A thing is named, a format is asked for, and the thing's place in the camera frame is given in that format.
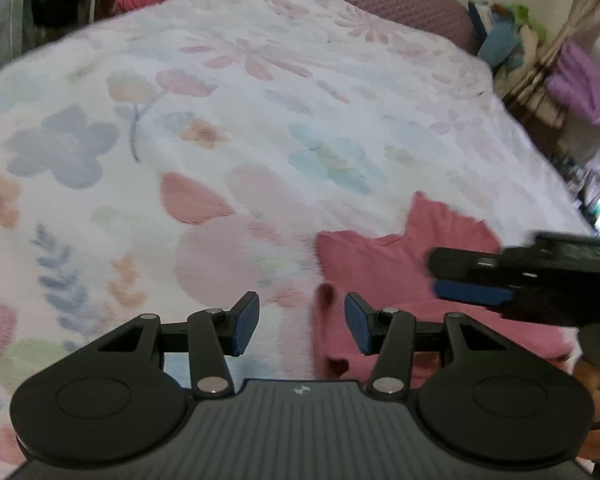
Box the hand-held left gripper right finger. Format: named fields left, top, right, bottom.
left=344, top=292, right=511, bottom=399

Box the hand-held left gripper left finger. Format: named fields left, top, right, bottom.
left=96, top=291, right=260, bottom=399

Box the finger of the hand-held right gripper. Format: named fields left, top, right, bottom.
left=433, top=279, right=514, bottom=309
left=426, top=247, right=504, bottom=281

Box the pink ribbed garment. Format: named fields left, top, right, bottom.
left=311, top=191, right=588, bottom=396

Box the pink clothes pile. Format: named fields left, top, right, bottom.
left=111, top=0, right=193, bottom=15

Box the floral fleece blanket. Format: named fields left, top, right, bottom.
left=0, top=0, right=598, bottom=476

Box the purple cloth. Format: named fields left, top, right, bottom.
left=544, top=39, right=600, bottom=130

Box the blue cloth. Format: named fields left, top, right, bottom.
left=476, top=19, right=525, bottom=70

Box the green plush toy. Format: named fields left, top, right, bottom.
left=509, top=3, right=550, bottom=30

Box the beige curtain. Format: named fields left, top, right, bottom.
left=500, top=0, right=600, bottom=128

